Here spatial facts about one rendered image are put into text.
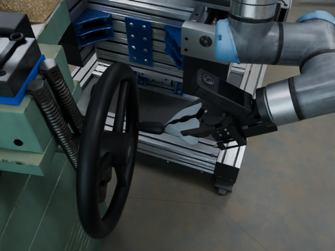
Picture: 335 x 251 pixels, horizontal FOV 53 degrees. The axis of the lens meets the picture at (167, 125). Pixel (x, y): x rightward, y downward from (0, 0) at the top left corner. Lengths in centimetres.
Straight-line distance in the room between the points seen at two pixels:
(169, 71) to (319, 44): 66
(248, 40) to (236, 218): 95
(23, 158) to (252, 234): 105
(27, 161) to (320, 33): 50
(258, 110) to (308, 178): 104
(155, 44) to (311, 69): 64
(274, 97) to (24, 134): 38
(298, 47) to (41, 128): 43
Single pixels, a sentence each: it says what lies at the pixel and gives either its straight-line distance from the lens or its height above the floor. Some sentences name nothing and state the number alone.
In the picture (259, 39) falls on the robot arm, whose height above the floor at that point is 93.
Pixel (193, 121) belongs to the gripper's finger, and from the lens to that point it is 63.
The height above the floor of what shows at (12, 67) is 100.
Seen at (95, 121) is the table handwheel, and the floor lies 94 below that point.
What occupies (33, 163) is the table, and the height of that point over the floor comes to 87.
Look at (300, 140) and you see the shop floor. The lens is 171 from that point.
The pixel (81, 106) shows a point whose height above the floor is 62.
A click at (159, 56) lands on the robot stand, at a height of 55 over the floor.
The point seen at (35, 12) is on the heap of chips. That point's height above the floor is 91.
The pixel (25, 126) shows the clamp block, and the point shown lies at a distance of 47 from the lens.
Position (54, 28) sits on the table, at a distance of 73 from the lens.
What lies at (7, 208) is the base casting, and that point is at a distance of 65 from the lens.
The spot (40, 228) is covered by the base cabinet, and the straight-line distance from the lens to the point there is 79.
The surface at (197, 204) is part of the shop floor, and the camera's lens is 142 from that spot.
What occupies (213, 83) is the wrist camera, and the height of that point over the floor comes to 88.
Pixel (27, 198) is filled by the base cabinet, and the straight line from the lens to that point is 71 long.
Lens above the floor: 127
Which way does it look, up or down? 50 degrees down
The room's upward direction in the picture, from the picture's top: straight up
